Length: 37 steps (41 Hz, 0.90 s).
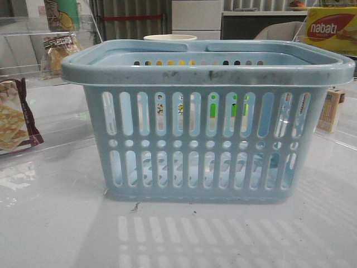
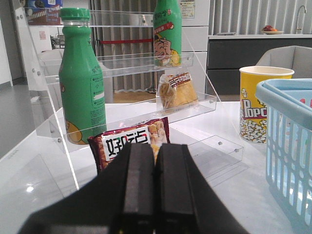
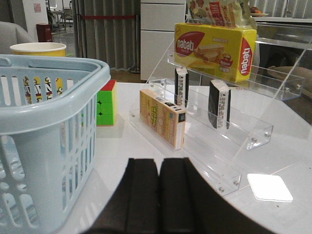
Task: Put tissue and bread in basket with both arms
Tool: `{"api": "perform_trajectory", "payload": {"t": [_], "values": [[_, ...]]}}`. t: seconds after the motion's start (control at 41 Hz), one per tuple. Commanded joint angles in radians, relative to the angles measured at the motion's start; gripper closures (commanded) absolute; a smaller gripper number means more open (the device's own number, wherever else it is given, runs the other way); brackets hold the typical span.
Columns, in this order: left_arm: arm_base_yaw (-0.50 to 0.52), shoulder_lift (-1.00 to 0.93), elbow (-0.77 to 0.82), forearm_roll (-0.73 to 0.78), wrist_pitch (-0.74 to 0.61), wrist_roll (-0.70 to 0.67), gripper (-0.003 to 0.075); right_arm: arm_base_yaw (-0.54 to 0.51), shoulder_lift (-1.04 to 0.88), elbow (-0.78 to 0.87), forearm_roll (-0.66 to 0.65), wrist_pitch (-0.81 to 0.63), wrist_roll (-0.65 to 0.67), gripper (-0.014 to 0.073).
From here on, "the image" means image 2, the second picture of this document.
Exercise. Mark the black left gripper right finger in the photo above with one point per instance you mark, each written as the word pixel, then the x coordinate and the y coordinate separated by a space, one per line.
pixel 185 202

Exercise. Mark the brown cracker snack bag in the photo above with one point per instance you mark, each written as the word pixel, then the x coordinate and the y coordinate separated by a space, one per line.
pixel 106 146

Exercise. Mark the large green drink bottle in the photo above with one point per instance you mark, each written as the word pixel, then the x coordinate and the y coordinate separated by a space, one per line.
pixel 80 79

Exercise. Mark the packaged bread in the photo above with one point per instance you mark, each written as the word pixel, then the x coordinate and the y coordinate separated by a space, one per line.
pixel 175 92

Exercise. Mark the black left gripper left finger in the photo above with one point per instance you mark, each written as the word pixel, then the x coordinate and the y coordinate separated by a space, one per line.
pixel 119 200

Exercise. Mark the chrome kitchen faucet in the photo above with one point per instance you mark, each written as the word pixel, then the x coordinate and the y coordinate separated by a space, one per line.
pixel 301 12

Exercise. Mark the fruit plate on counter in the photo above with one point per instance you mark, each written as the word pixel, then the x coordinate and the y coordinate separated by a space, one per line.
pixel 269 30

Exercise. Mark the clear acrylic left display shelf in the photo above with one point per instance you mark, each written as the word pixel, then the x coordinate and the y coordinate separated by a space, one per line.
pixel 67 166

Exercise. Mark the yellow popcorn paper cup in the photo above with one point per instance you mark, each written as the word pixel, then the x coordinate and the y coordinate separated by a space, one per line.
pixel 253 113

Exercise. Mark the light blue plastic basket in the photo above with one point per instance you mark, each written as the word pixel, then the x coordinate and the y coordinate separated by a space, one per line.
pixel 289 147

